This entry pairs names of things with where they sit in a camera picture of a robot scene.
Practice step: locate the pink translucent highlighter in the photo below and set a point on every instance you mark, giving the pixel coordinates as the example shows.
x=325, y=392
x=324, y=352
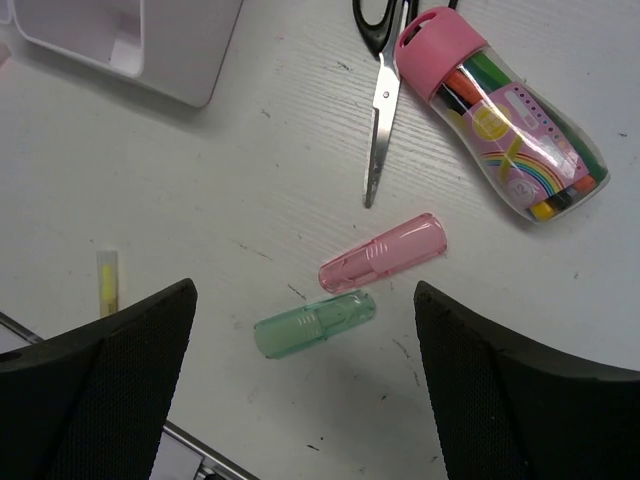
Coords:
x=404, y=246

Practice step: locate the white left organizer box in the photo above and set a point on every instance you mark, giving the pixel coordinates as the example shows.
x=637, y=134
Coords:
x=175, y=48

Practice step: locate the marker tube with pink cap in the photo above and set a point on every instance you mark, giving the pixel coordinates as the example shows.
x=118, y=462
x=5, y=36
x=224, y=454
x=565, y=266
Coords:
x=535, y=158

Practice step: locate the yellow pen with clear cap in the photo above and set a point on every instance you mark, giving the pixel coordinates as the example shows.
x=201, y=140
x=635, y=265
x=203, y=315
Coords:
x=108, y=282

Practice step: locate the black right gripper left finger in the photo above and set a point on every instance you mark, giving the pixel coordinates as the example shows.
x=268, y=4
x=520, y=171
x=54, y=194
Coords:
x=91, y=403

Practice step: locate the black handled scissors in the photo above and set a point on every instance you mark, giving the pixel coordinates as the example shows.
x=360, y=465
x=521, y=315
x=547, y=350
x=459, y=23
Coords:
x=380, y=39

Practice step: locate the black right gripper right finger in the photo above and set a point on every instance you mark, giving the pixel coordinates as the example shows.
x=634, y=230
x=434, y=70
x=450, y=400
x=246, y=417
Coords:
x=509, y=407

